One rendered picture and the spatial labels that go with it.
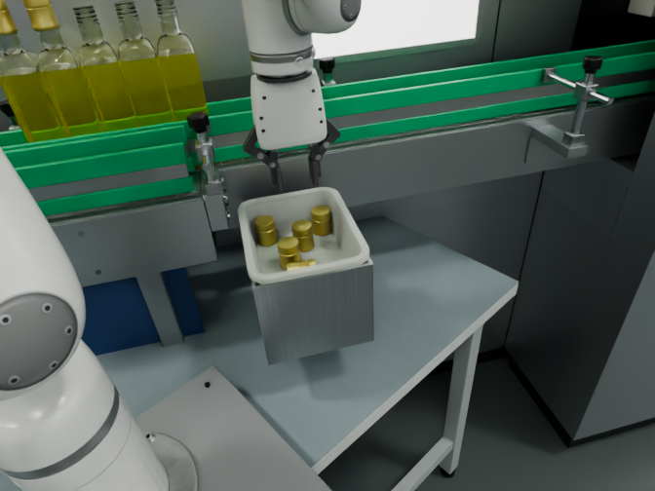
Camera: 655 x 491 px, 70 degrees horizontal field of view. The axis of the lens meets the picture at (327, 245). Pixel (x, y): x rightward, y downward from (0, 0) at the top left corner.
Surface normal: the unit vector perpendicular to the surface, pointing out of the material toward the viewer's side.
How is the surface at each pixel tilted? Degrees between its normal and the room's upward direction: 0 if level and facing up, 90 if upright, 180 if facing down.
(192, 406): 2
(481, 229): 90
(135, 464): 88
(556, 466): 0
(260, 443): 2
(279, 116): 91
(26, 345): 81
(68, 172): 90
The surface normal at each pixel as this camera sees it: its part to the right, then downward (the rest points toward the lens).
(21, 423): 0.10, -0.22
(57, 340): 0.91, 0.21
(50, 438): 0.57, 0.30
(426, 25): 0.24, 0.55
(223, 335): -0.07, -0.81
